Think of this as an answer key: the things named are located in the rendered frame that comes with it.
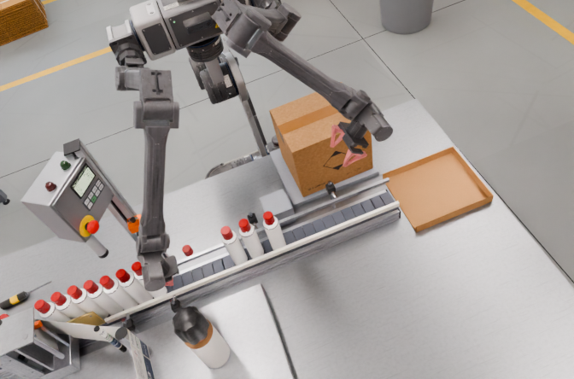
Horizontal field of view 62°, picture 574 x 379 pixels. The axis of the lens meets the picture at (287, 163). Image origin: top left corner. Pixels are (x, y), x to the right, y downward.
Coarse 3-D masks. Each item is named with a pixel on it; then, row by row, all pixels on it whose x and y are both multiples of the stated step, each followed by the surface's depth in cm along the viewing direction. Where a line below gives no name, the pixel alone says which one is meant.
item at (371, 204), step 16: (352, 208) 173; (368, 208) 172; (304, 224) 172; (320, 224) 171; (336, 224) 171; (288, 240) 169; (320, 240) 168; (192, 272) 168; (208, 272) 167; (240, 272) 165; (176, 288) 165; (160, 304) 162; (0, 368) 158
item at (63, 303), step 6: (54, 294) 148; (60, 294) 147; (66, 294) 152; (54, 300) 146; (60, 300) 147; (66, 300) 150; (60, 306) 149; (66, 306) 149; (72, 306) 151; (78, 306) 154; (66, 312) 151; (72, 312) 152; (78, 312) 154; (84, 312) 157; (72, 318) 155
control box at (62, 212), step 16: (80, 160) 127; (48, 176) 125; (64, 176) 124; (96, 176) 133; (32, 192) 122; (48, 192) 121; (64, 192) 122; (112, 192) 140; (32, 208) 123; (48, 208) 120; (64, 208) 123; (80, 208) 128; (96, 208) 134; (48, 224) 129; (64, 224) 126; (80, 224) 129; (80, 240) 132
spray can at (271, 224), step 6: (264, 216) 153; (270, 216) 152; (264, 222) 156; (270, 222) 153; (276, 222) 155; (264, 228) 157; (270, 228) 155; (276, 228) 156; (270, 234) 157; (276, 234) 158; (282, 234) 162; (270, 240) 161; (276, 240) 160; (282, 240) 163; (276, 246) 163; (282, 246) 164
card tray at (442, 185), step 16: (416, 160) 183; (432, 160) 186; (448, 160) 185; (464, 160) 179; (384, 176) 183; (400, 176) 184; (416, 176) 183; (432, 176) 181; (448, 176) 180; (464, 176) 179; (400, 192) 179; (416, 192) 178; (432, 192) 177; (448, 192) 176; (464, 192) 175; (480, 192) 173; (416, 208) 174; (432, 208) 173; (448, 208) 172; (464, 208) 167; (416, 224) 170; (432, 224) 168
